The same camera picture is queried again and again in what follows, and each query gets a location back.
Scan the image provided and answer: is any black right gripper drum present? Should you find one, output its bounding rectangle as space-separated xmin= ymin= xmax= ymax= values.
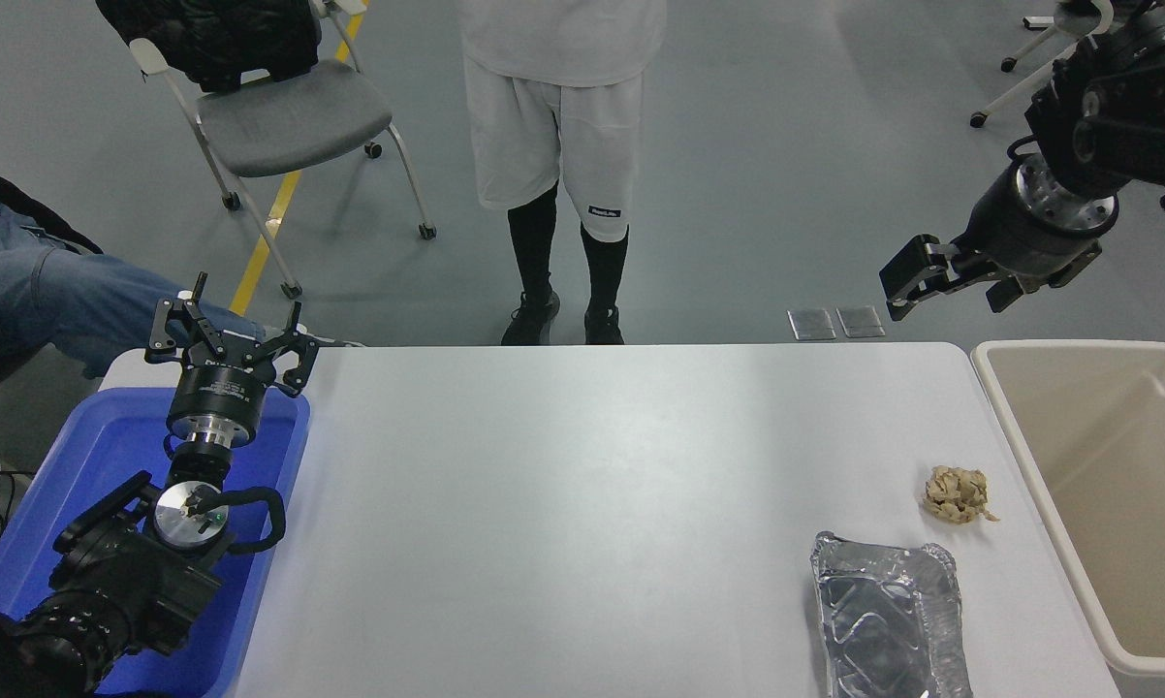
xmin=960 ymin=173 xmax=1099 ymax=282

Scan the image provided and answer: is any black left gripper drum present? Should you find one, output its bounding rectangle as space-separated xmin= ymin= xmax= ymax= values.
xmin=168 ymin=339 xmax=281 ymax=429

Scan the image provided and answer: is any silver foil tray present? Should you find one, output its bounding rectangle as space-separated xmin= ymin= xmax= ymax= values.
xmin=810 ymin=530 xmax=974 ymax=698

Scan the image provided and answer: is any metal floor plate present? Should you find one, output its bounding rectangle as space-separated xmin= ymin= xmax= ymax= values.
xmin=835 ymin=305 xmax=887 ymax=340
xmin=787 ymin=308 xmax=836 ymax=342

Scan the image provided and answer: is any seated person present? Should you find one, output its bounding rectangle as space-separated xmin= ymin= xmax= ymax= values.
xmin=0 ymin=165 xmax=365 ymax=403

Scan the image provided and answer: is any blue plastic tray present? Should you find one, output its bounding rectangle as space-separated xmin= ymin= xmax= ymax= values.
xmin=0 ymin=388 xmax=312 ymax=698

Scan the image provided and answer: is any crumpled tan paper ball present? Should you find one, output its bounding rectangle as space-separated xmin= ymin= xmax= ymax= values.
xmin=922 ymin=465 xmax=1000 ymax=525

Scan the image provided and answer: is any large pale bin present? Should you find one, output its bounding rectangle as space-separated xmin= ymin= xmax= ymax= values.
xmin=970 ymin=339 xmax=1165 ymax=698

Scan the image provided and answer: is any black padded jacket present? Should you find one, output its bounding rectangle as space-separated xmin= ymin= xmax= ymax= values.
xmin=95 ymin=0 xmax=324 ymax=95

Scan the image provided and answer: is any standing person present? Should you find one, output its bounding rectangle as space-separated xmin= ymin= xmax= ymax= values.
xmin=455 ymin=0 xmax=668 ymax=347

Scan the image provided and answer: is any white-frame wheeled chair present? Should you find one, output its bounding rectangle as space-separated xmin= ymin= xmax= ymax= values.
xmin=970 ymin=0 xmax=1117 ymax=129

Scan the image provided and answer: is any grey seat white-frame chair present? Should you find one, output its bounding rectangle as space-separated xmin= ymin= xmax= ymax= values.
xmin=127 ymin=0 xmax=438 ymax=300

